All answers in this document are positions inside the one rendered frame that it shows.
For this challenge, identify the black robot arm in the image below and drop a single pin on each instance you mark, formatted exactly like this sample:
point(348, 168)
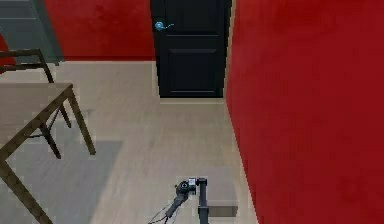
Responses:
point(203, 200)

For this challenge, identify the black panelled room door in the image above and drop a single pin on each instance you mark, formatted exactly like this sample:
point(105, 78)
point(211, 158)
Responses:
point(193, 50)

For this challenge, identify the brown wooden table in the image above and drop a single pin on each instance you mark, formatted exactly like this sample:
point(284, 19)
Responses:
point(23, 106)

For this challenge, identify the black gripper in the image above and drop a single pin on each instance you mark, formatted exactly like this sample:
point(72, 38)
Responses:
point(182, 188)

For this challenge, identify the grey cupboard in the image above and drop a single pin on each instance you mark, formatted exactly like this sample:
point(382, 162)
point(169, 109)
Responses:
point(23, 30)

